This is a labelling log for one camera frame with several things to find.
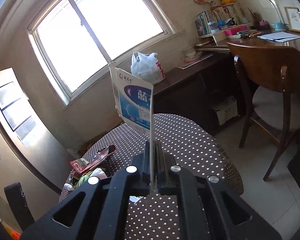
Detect green wrapper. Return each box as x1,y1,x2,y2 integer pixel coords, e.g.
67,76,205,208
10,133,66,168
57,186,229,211
76,171,95,188

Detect pink box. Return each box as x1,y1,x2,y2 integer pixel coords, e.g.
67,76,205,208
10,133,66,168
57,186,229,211
224,26,249,37

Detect grey printed sheet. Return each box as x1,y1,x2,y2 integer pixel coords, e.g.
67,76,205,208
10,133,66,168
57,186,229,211
0,81,22,110
2,98,32,132
15,116,37,148

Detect stack of bowls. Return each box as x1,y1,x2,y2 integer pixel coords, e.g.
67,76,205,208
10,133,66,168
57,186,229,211
182,46,203,62

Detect teal desk lamp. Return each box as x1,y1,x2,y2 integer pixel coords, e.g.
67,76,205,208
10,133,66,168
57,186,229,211
243,0,289,31

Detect white desk shelf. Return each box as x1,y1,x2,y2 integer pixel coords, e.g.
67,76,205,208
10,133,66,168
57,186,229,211
197,22,254,43

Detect brown wooden chair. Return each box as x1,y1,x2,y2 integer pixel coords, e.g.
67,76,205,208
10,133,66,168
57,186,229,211
226,42,300,182

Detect red snack wrapper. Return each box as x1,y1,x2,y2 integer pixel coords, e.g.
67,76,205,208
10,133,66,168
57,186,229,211
70,145,116,173

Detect table with brown patterned cloth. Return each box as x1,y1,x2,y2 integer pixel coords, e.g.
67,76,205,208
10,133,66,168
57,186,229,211
59,113,244,240

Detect white storage box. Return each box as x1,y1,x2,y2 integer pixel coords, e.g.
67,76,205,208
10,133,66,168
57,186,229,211
212,96,239,126

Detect blue and white carton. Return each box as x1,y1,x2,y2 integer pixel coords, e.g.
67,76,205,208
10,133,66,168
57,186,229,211
109,64,154,193

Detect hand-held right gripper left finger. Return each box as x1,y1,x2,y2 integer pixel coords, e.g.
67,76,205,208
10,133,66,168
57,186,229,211
20,141,152,240

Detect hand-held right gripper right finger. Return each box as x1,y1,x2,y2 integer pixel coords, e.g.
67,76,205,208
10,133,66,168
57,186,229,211
155,141,281,240

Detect silver refrigerator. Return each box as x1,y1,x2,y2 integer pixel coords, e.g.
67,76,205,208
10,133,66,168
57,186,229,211
0,67,74,230

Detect white framed window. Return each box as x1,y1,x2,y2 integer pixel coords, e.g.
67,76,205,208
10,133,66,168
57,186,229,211
28,0,185,109

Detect row of books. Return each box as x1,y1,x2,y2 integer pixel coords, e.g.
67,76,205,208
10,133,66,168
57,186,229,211
210,3,243,25

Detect wooden picture frame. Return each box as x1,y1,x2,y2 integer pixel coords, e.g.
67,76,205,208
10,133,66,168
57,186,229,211
284,6,300,33

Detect dark wooden desk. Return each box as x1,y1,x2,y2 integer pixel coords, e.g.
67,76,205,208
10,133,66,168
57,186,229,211
152,30,300,135

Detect white plastic bag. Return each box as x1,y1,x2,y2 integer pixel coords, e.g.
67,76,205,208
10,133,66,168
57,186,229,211
130,52,166,84

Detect white papers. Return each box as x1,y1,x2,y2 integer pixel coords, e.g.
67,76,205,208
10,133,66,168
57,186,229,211
257,31,300,43

